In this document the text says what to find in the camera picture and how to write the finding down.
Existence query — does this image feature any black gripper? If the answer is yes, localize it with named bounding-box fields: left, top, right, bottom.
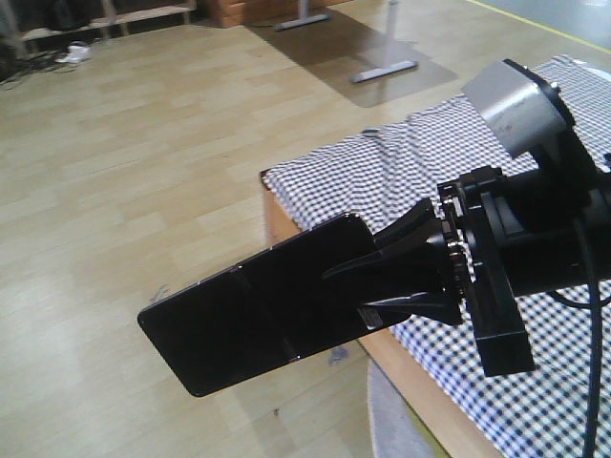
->
left=322, top=166, right=536, bottom=377

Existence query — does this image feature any black smartphone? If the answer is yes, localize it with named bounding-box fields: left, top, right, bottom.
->
left=137, top=213, right=412, bottom=399

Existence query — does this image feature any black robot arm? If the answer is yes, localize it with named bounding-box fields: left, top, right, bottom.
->
left=324, top=132, right=610, bottom=377

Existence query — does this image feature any grey desk leg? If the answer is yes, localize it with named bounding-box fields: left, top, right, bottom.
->
left=349, top=0, right=419, bottom=84

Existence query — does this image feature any black white checkered bedsheet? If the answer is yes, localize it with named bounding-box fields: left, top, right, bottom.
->
left=261, top=54, right=611, bottom=458

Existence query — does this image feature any white power strip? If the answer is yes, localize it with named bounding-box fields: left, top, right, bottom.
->
left=54, top=44, right=92, bottom=64

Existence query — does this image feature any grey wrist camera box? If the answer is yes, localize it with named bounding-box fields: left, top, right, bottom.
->
left=462, top=59, right=575, bottom=158

